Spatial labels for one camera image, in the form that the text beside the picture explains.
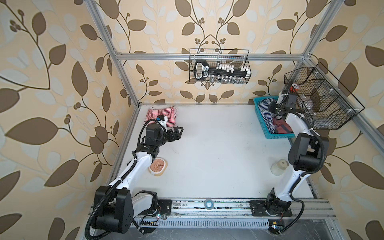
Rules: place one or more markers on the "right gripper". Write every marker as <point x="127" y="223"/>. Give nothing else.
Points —
<point x="272" y="106"/>

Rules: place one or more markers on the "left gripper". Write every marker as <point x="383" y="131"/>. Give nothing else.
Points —
<point x="176" y="136"/>

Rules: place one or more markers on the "blue striped tank top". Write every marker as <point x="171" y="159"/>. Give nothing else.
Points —
<point x="267" y="116"/>

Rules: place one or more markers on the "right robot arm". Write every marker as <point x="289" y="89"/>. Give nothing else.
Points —
<point x="306" y="157"/>

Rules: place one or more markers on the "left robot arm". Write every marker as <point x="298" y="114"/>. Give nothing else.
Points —
<point x="115" y="208"/>

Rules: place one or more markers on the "maroon tank top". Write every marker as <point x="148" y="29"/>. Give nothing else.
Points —
<point x="281" y="127"/>

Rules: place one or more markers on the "red white item in basket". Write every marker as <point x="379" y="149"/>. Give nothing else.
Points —
<point x="295" y="88"/>

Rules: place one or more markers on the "beige round tape dispenser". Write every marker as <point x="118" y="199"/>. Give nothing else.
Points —
<point x="158" y="167"/>

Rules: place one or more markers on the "teal plastic basket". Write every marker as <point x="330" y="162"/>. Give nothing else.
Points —
<point x="266" y="133"/>

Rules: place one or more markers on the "white tape roll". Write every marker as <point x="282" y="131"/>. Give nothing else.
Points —
<point x="279" y="167"/>

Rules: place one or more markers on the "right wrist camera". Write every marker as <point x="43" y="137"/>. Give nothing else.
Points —
<point x="282" y="98"/>

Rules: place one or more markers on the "black wire basket right wall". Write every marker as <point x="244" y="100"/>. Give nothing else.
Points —
<point x="325" y="102"/>

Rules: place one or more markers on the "black wire basket wall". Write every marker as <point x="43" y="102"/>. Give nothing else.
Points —
<point x="227" y="56"/>
<point x="325" y="102"/>

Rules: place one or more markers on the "black handled tool in basket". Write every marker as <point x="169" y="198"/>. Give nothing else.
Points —
<point x="219" y="72"/>

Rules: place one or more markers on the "black wire basket back wall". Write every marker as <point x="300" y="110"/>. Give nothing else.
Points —
<point x="227" y="56"/>

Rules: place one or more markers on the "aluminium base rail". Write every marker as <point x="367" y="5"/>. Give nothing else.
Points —
<point x="231" y="219"/>

